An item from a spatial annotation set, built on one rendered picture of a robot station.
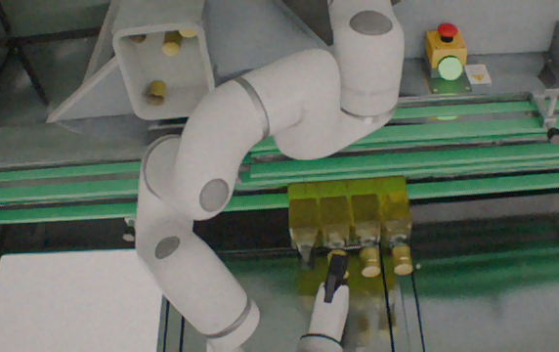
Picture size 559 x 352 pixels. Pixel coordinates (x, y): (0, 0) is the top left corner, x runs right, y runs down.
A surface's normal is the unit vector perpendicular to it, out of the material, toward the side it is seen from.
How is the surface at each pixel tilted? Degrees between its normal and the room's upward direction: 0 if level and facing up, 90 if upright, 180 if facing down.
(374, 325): 90
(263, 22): 0
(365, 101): 7
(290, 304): 90
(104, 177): 90
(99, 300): 90
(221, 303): 48
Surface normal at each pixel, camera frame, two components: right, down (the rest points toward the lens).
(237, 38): 0.02, 0.73
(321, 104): 0.48, 0.53
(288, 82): 0.29, -0.23
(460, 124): -0.08, -0.68
